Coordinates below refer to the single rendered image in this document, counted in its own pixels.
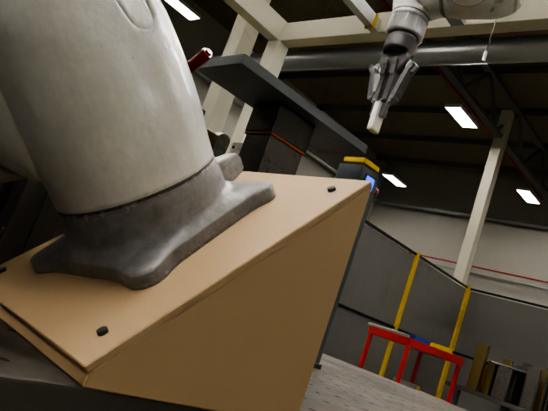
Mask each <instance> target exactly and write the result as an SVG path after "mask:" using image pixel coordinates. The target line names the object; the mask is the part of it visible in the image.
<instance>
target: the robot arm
mask: <svg viewBox="0 0 548 411"><path fill-rule="evenodd" d="M522 3H523V0H393V8H392V13H391V15H390V19H389V22H388V25H387V29H386V36H387V38H386V41H385V43H384V46H383V55H382V58H381V59H380V60H379V63H378V64H376V65H374V66H373V65H372V64H371V65H370V66H369V71H370V76H369V89H368V95H367V100H368V101H370V102H371V103H372V104H373V105H372V108H371V110H370V113H369V115H370V119H369V123H368V125H367V130H369V131H370V132H371V133H373V134H378V133H379V131H380V128H381V125H382V120H383V118H385V117H386V116H387V112H388V109H389V107H390V106H391V105H392V104H398V103H399V101H400V99H401V97H402V95H403V94H404V91H405V90H406V88H407V86H408V84H409V82H410V81H411V79H412V77H413V75H414V74H415V73H416V72H417V71H418V70H419V66H418V65H417V64H416V63H415V62H414V61H413V57H414V56H415V52H416V50H417V47H418V45H420V44H421V43H422V40H423V38H424V35H425V32H426V28H427V26H428V22H429V21H433V20H438V19H442V18H454V19H459V20H495V19H500V18H503V17H506V16H509V15H512V14H514V13H515V12H516V11H517V10H519V9H520V7H521V6H522ZM380 71H381V72H380ZM243 168H244V166H243V164H242V161H241V157H240V156H238V155H237V154H235V153H227V154H223V155H221V156H219V157H214V153H213V150H212V147H211V144H210V139H209V136H208V132H207V129H206V121H205V118H204V114H203V111H202V108H201V102H200V100H199V96H198V94H197V89H196V87H195V83H194V81H193V78H192V74H191V71H190V68H189V67H188V62H187V60H186V57H185V55H184V53H183V49H182V47H181V44H180V42H179V39H178V36H177V34H176V32H175V29H174V26H173V24H172V23H171V20H170V17H169V16H168V13H167V11H166V9H165V8H164V6H163V4H162V2H161V0H0V183H7V182H11V181H16V180H21V179H30V180H32V181H34V182H39V183H42V184H43V186H44V187H45V189H46V190H47V192H48V194H49V196H50V198H51V200H52V202H53V205H54V207H55V209H56V211H57V214H58V216H59V219H60V223H61V226H62V228H63V231H64V236H62V237H61V238H60V239H58V240H57V241H55V242H53V243H51V244H50V245H48V246H47V247H45V248H44V249H42V250H40V251H38V252H37V253H36V254H35V255H34V256H33V257H32V258H31V259H30V262H31V264H32V266H33V269H34V271H35V272H36V273H37V274H44V273H52V272H58V273H64V274H70V275H75V276H84V277H90V278H95V279H101V280H106V281H116V282H120V283H122V284H124V285H126V286H127V287H128V288H129V289H132V290H142V289H147V288H150V287H153V286H154V285H157V284H159V283H160V282H162V281H163V280H165V279H166V278H167V277H168V276H169V274H170V273H171V272H172V271H173V270H174V269H175V268H176V267H177V266H178V265H179V264H180V263H182V262H183V261H184V260H185V259H187V258H188V257H189V256H191V255H192V254H194V253H195V252H197V251H198V250H199V249H200V248H202V247H203V246H204V245H206V244H207V243H209V242H210V241H212V240H213V239H215V238H216V237H217V236H218V235H220V234H221V233H222V232H224V231H225V230H227V229H228V228H230V227H231V226H232V225H233V224H234V223H236V222H238V221H239V220H240V219H242V218H243V217H245V216H246V215H247V214H248V213H250V212H251V211H253V210H255V209H257V208H259V207H260V206H263V205H265V204H267V203H268V202H270V201H272V200H273V199H274V198H275V197H276V193H275V189H274V187H273V184H272V182H270V181H266V180H260V181H246V182H233V181H234V180H235V179H236V178H237V177H238V176H239V175H240V174H241V173H242V172H243Z"/></svg>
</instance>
